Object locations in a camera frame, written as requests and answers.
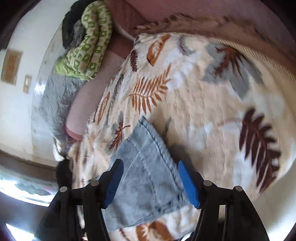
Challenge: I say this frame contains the grey-blue denim pants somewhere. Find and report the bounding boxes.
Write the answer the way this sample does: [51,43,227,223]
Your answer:
[102,116,193,232]

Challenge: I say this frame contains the black jacket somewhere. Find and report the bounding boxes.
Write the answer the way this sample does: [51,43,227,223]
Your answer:
[56,159,73,189]

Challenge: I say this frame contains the leaf-pattern fleece blanket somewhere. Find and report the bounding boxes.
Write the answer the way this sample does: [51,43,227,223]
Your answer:
[68,33,295,240]

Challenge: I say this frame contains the grey quilted pillow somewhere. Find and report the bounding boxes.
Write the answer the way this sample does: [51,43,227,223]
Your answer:
[38,74,86,144]

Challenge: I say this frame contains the green patterned folded cloth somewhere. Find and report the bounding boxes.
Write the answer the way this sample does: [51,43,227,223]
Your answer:
[55,1,113,81]

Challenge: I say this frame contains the black garment on top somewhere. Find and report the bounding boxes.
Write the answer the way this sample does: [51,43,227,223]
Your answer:
[62,0,93,49]

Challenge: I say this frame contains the wooden wall frame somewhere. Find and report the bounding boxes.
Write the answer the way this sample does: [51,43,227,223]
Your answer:
[1,50,23,85]

